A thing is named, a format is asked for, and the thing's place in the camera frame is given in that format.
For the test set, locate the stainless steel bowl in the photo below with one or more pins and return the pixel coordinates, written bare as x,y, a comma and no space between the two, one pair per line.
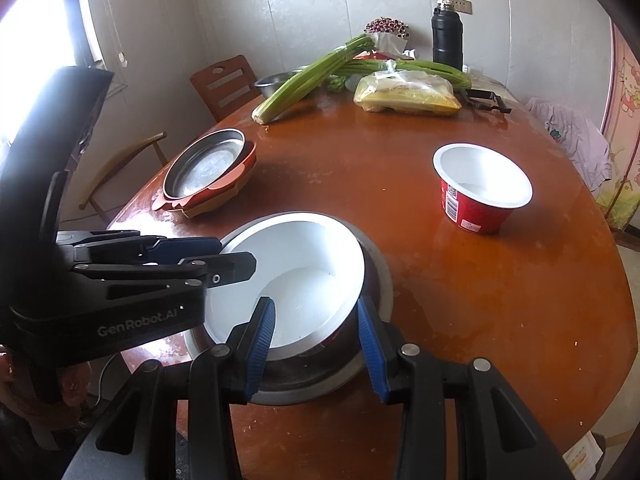
335,361

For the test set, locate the black thermos bottle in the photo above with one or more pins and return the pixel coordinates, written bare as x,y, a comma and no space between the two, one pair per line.
447,31

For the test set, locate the round metal pan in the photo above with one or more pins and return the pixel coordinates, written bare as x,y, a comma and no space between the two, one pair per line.
203,162

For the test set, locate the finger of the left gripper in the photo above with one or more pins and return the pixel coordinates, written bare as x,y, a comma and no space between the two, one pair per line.
131,247
147,269

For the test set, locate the yellow plastic food bag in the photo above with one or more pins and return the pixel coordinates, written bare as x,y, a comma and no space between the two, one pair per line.
406,91

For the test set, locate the red instant noodle cup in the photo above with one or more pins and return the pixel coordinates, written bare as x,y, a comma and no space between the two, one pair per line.
310,265

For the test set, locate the hello kitty folding screen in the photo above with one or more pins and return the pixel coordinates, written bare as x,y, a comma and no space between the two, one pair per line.
619,197

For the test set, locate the steel basin at back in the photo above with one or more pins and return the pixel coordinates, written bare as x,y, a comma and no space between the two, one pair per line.
269,84

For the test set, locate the curved armrest wooden chair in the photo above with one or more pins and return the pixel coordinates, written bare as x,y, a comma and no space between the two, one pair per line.
115,165

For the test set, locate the wooden slat-back chair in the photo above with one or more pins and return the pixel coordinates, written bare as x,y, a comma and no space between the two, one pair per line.
225,86

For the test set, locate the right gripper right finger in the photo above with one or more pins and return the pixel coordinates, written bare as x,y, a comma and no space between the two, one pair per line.
497,436

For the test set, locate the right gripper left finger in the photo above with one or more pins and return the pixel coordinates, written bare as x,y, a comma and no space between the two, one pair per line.
135,437

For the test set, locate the orange bear-shaped plate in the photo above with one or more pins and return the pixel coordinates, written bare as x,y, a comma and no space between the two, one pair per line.
161,202

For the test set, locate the pink cloth on chair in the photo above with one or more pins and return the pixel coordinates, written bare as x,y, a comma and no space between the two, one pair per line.
579,139

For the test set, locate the celery bunch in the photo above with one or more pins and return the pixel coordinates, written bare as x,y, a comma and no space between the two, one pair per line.
302,83
366,66

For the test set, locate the person hand holding gripper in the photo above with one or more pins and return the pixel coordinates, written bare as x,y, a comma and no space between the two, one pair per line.
70,388

